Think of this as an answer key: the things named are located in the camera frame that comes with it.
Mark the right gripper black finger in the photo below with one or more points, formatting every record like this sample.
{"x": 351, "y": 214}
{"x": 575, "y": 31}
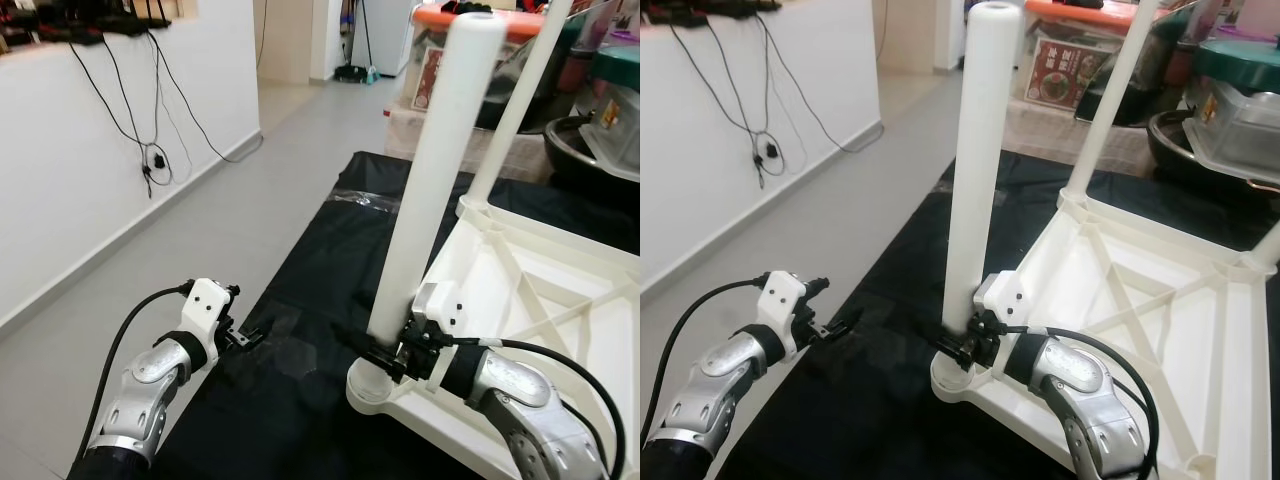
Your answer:
{"x": 950, "y": 345}
{"x": 365, "y": 345}

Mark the red printed box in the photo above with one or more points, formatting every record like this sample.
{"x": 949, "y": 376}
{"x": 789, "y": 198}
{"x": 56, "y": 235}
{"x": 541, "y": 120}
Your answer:
{"x": 1065, "y": 70}
{"x": 430, "y": 80}

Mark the black charger plug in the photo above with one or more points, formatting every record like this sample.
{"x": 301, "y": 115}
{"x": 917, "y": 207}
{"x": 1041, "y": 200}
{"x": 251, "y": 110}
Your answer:
{"x": 158, "y": 160}
{"x": 770, "y": 150}

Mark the black bag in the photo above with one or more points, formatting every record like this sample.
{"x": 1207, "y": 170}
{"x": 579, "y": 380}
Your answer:
{"x": 1160, "y": 70}
{"x": 545, "y": 85}

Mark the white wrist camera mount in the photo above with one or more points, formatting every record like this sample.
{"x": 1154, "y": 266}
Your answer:
{"x": 1000, "y": 295}
{"x": 785, "y": 300}
{"x": 205, "y": 305}
{"x": 435, "y": 310}

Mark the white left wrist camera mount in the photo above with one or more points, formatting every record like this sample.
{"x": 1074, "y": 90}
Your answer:
{"x": 205, "y": 305}
{"x": 785, "y": 300}

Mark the green pot lid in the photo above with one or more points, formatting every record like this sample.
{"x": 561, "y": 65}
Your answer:
{"x": 620, "y": 65}
{"x": 1240, "y": 60}

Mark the clear plastic storage box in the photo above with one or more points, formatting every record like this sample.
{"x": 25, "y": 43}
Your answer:
{"x": 620, "y": 110}
{"x": 1245, "y": 110}

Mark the white plastic table top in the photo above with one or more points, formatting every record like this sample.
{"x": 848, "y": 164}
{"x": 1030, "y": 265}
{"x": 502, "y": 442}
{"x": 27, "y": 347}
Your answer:
{"x": 1120, "y": 320}
{"x": 530, "y": 300}

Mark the black tablecloth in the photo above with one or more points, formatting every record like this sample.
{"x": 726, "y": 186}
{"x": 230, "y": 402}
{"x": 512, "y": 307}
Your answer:
{"x": 880, "y": 350}
{"x": 300, "y": 300}

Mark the white refrigerator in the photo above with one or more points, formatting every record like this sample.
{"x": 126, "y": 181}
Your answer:
{"x": 385, "y": 35}

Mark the black power strip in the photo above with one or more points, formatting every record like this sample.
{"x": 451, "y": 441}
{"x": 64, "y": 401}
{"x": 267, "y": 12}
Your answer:
{"x": 80, "y": 25}
{"x": 700, "y": 8}

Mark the black floor mop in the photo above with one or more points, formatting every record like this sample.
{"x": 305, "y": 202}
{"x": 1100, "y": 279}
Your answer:
{"x": 352, "y": 73}

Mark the clear tape strip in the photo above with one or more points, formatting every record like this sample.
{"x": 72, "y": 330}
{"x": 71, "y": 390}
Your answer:
{"x": 365, "y": 198}

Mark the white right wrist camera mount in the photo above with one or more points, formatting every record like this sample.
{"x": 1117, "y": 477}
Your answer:
{"x": 1000, "y": 295}
{"x": 435, "y": 310}

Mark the small black cloth bundle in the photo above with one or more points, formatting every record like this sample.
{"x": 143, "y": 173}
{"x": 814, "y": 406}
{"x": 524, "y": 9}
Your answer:
{"x": 465, "y": 5}

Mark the clear tape cross patch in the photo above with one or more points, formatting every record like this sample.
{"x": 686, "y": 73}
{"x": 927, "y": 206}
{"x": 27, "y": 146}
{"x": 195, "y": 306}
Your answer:
{"x": 290, "y": 345}

